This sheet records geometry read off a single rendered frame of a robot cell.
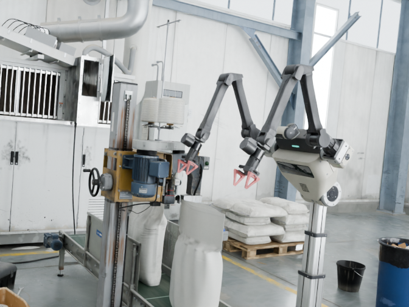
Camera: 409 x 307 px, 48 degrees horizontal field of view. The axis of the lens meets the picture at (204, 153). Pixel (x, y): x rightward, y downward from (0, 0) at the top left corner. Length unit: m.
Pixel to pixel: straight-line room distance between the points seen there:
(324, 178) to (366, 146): 8.16
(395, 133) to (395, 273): 7.14
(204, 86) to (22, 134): 3.50
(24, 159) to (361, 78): 7.39
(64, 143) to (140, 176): 2.92
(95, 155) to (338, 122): 5.83
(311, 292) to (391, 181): 8.50
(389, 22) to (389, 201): 4.00
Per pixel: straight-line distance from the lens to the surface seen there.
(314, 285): 3.00
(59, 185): 5.61
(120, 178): 2.87
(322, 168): 2.66
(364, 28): 10.74
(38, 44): 5.16
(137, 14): 5.38
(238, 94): 2.85
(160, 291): 3.33
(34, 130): 5.48
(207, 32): 8.00
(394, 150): 11.32
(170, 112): 2.77
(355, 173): 10.63
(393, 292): 4.52
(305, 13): 8.95
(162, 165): 2.68
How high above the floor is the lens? 1.52
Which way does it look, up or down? 3 degrees down
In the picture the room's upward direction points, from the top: 5 degrees clockwise
